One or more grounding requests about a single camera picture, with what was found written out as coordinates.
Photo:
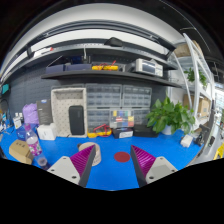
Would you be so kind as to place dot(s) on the black rectangular speaker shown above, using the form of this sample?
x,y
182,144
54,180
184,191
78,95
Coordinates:
x,y
76,119

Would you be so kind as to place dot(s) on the green potted plant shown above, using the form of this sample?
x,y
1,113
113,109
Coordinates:
x,y
169,114

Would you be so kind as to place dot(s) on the dark blue case on shelf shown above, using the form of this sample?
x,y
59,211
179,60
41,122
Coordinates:
x,y
73,63

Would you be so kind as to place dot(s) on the purple plastic bag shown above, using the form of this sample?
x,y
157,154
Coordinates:
x,y
30,113

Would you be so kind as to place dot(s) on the black wall shelf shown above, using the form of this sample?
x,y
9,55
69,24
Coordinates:
x,y
109,74

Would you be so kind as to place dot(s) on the white pegboard tray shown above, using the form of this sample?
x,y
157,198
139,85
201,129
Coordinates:
x,y
61,100

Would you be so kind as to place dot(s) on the dark grey upright box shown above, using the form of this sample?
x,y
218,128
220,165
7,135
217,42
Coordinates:
x,y
44,112

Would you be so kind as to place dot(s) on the yellow red clamp meter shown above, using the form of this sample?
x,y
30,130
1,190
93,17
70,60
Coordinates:
x,y
100,131

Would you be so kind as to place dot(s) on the black flat box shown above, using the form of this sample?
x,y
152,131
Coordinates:
x,y
144,131

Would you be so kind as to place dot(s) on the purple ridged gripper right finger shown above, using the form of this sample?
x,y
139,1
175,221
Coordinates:
x,y
149,168

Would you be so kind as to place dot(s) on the brown cardboard box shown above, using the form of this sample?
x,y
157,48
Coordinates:
x,y
20,151

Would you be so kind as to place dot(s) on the grey parts drawer cabinet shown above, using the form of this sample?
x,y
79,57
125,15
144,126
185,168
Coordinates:
x,y
107,100

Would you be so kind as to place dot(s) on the white metal rack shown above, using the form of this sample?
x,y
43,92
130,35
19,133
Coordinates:
x,y
195,78

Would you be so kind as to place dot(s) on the colourful parts organiser box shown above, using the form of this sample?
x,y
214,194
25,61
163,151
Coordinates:
x,y
121,118

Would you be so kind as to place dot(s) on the white small box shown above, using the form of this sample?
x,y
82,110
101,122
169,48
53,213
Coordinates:
x,y
47,132

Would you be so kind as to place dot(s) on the white adapter block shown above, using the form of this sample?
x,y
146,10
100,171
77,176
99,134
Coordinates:
x,y
186,141

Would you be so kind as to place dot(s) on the blue product box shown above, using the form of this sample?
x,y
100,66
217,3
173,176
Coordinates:
x,y
21,133

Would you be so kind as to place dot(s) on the clear plastic water bottle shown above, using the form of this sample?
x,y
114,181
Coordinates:
x,y
34,146

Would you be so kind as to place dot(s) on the white bench instrument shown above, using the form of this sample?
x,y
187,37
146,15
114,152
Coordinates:
x,y
148,67

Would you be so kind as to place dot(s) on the yellow tool on shelf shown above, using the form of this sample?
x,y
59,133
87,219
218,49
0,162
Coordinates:
x,y
106,67

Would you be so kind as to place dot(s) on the red round coaster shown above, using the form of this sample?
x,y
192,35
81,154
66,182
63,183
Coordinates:
x,y
122,157

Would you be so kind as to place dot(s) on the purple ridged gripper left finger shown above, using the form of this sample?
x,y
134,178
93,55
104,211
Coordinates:
x,y
76,168

